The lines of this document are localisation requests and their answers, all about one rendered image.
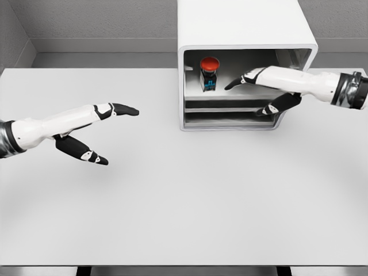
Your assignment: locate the white tabletop storage cabinet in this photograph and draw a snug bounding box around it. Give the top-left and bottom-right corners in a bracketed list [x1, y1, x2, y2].
[177, 0, 319, 132]

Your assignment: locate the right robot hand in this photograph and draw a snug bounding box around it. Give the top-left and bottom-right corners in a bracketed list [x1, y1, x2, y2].
[224, 66, 316, 117]

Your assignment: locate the red button load switch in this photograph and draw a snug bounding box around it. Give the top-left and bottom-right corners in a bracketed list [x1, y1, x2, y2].
[200, 56, 220, 93]

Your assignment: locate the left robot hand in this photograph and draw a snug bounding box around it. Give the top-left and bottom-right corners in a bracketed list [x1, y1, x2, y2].
[39, 102, 140, 166]

